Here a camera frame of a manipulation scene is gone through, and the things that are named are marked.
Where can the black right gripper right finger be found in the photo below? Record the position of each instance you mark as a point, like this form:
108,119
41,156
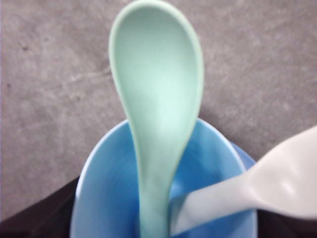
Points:
271,225

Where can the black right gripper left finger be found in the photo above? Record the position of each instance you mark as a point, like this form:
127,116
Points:
48,218

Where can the white plastic fork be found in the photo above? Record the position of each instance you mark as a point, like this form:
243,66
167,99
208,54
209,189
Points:
283,181

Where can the light blue plastic cup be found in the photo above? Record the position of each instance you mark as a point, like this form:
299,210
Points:
106,198

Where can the mint green plastic spoon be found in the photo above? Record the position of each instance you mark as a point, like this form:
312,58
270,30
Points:
158,70

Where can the blue plastic plate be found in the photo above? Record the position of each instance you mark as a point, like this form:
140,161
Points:
247,160

